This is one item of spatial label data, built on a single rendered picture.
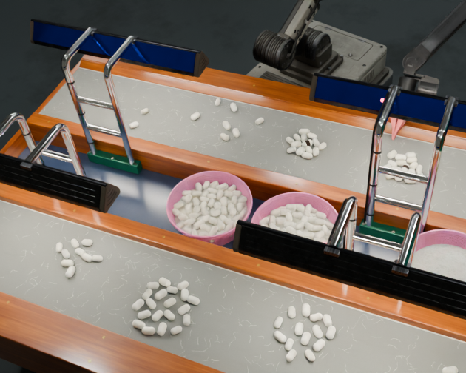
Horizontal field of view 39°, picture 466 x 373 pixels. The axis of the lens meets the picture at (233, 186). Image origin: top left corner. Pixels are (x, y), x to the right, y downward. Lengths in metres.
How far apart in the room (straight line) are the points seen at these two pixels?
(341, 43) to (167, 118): 1.05
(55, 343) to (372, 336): 0.83
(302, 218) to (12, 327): 0.88
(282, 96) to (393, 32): 1.72
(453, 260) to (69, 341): 1.08
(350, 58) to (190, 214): 1.27
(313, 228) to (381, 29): 2.20
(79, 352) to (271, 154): 0.88
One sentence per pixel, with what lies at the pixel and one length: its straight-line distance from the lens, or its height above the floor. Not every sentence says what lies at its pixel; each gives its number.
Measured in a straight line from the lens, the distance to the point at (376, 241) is 1.66.
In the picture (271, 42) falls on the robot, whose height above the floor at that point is 0.79.
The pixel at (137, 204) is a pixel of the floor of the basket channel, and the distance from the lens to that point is 2.18.
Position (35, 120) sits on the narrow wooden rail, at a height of 0.76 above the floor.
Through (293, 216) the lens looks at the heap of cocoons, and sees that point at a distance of 1.99.
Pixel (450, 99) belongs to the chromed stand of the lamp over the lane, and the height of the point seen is 1.12.
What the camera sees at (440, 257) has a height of 0.73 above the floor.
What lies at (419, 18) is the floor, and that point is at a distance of 4.09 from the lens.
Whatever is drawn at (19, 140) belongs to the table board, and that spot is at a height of 0.72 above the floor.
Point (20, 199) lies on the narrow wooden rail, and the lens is 2.20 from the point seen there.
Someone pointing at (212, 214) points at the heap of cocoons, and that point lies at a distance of 2.02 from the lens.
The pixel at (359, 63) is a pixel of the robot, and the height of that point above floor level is 0.47.
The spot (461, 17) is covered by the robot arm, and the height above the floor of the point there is 1.07.
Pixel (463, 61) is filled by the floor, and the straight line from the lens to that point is 3.81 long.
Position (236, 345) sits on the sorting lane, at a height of 0.74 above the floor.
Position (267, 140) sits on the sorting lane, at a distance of 2.21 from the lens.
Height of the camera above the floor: 2.29
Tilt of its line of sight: 48 degrees down
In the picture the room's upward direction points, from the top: 7 degrees counter-clockwise
